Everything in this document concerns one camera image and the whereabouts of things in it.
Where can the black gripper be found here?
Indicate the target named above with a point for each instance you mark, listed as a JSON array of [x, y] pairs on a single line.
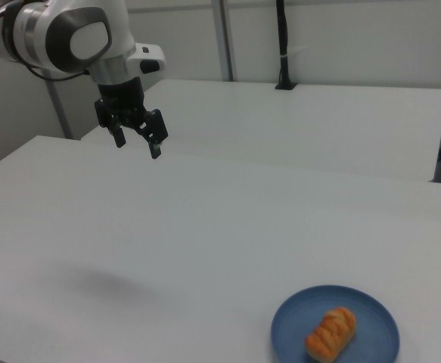
[[122, 98]]

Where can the orange braided bread loaf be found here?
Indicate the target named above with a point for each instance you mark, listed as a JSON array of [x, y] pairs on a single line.
[[330, 332]]

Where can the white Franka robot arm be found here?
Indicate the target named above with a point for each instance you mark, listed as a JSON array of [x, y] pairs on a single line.
[[53, 34]]

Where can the blue round plate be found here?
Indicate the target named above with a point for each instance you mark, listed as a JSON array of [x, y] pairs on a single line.
[[299, 321]]

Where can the grey partition post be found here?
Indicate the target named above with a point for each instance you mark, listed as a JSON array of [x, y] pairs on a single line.
[[227, 41]]

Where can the black camera pole with base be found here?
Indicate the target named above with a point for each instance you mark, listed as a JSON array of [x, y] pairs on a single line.
[[283, 38]]

